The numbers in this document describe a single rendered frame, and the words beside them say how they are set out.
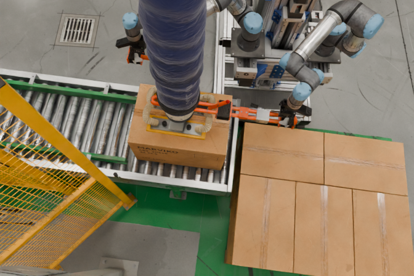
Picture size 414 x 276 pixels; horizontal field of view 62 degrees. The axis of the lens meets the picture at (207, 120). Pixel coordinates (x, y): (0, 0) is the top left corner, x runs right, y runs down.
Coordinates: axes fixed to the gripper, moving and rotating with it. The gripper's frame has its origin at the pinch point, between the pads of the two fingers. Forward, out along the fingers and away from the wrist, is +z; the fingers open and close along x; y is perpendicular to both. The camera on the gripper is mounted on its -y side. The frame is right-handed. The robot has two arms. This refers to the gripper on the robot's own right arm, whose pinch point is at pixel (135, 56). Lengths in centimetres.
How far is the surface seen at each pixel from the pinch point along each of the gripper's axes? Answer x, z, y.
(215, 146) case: -40, 24, 53
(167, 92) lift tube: -36, -33, 27
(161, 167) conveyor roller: -49, 64, 18
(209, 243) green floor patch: -92, 118, 61
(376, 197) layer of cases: -49, 64, 171
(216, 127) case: -28, 24, 52
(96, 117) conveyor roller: -18, 64, -35
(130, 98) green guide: -4, 55, -12
